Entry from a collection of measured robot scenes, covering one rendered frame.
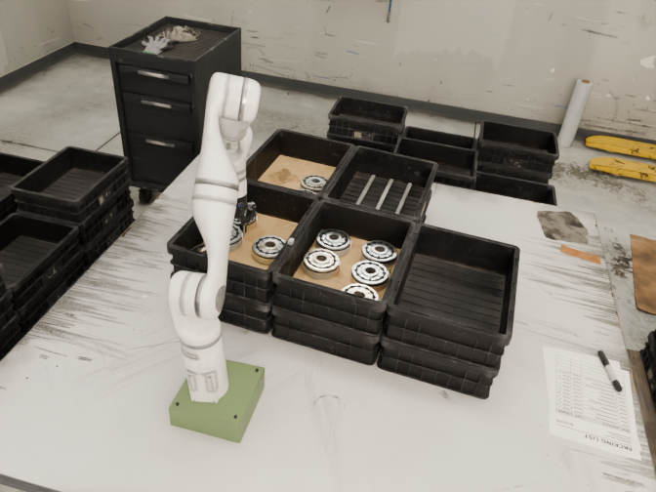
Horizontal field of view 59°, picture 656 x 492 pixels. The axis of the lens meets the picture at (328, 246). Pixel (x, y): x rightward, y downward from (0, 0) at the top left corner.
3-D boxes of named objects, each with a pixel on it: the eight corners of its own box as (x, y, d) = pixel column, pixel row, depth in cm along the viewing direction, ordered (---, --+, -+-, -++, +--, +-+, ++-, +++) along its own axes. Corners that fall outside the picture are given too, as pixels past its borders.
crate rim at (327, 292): (384, 313, 141) (385, 306, 140) (269, 281, 147) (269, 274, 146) (415, 227, 172) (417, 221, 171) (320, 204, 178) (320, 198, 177)
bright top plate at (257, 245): (276, 262, 162) (277, 260, 162) (245, 250, 165) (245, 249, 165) (293, 243, 170) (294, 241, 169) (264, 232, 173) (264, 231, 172)
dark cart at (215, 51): (204, 221, 325) (194, 61, 271) (130, 205, 331) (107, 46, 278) (242, 171, 372) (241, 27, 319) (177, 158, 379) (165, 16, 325)
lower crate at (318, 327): (373, 371, 153) (379, 339, 146) (267, 339, 159) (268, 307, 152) (404, 281, 184) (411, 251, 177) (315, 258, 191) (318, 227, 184)
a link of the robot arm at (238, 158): (251, 169, 165) (220, 169, 163) (251, 118, 156) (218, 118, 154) (253, 181, 159) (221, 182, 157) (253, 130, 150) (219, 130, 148)
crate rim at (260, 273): (269, 281, 147) (269, 274, 146) (164, 252, 153) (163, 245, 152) (319, 204, 178) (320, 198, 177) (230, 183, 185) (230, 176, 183)
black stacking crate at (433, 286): (498, 375, 141) (511, 342, 134) (380, 341, 147) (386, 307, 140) (509, 279, 172) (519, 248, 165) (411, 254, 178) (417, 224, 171)
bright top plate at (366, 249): (389, 266, 165) (389, 265, 164) (356, 256, 167) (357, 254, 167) (400, 248, 172) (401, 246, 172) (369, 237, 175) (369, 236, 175)
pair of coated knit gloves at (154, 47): (160, 58, 281) (159, 51, 279) (125, 52, 284) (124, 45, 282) (183, 43, 301) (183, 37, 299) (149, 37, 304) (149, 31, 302)
